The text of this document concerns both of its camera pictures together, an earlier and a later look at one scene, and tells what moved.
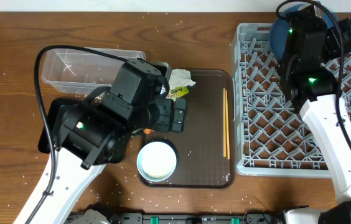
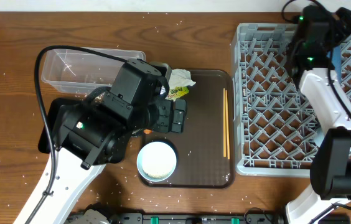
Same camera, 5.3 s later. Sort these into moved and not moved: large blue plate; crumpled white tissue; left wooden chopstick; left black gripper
Moved: large blue plate
Not moved: left black gripper; crumpled white tissue; left wooden chopstick
